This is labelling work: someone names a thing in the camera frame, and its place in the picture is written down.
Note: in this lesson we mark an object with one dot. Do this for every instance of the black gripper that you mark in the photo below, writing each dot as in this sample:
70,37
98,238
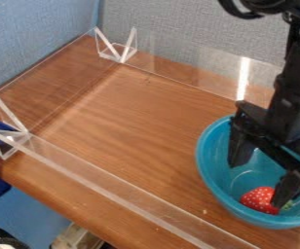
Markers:
249,135

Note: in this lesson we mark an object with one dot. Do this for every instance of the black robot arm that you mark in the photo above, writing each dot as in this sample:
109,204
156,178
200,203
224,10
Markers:
270,129

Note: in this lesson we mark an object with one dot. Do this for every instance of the red strawberry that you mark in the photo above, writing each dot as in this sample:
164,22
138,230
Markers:
258,200

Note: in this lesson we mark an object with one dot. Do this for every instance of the blue plastic bowl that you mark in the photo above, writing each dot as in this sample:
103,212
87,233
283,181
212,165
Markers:
229,183

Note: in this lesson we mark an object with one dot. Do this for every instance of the clear acrylic barrier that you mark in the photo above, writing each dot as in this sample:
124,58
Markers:
107,117

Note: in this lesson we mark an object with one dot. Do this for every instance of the beige object under table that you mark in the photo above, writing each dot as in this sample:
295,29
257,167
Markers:
77,238

